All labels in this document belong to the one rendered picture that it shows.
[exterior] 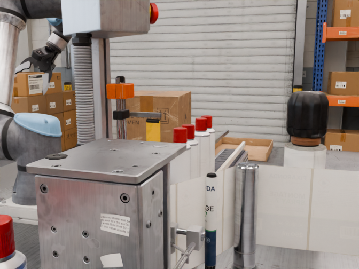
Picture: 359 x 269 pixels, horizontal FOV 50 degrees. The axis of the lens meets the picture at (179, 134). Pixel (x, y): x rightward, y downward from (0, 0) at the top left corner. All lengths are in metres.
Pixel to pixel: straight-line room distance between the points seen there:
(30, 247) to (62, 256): 0.58
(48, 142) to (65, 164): 0.70
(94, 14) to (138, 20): 0.07
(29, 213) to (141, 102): 0.60
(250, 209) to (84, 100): 0.34
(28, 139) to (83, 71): 0.41
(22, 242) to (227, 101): 4.36
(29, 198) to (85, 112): 0.43
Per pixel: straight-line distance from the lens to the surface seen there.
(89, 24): 0.69
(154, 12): 0.73
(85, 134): 0.71
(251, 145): 1.96
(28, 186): 1.08
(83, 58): 0.69
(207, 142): 1.07
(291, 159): 0.83
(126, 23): 0.68
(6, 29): 1.22
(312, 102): 0.81
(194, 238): 0.54
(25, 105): 4.49
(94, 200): 0.34
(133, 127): 1.45
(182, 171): 0.90
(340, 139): 4.52
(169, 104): 1.41
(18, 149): 1.08
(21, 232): 1.04
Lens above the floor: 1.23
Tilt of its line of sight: 10 degrees down
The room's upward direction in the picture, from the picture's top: straight up
